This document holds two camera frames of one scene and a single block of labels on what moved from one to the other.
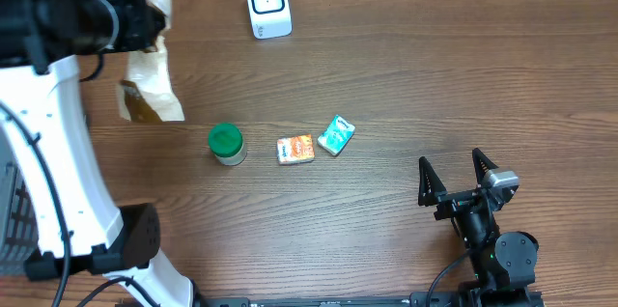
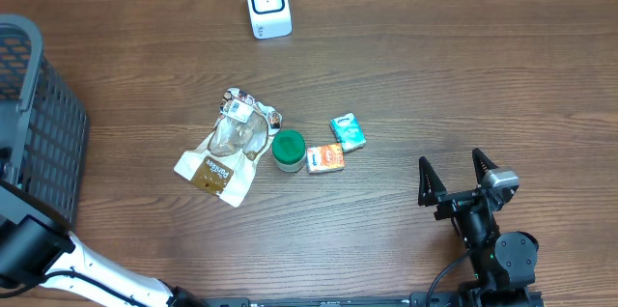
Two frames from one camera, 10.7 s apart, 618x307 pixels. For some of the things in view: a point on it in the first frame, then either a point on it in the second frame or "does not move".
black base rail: (463, 298) does not move
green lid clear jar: (226, 141) → (289, 151)
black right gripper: (432, 187) does not move
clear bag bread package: (149, 93) → (222, 167)
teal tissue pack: (336, 135) → (348, 132)
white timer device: (268, 4) does not move
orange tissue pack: (295, 149) → (325, 158)
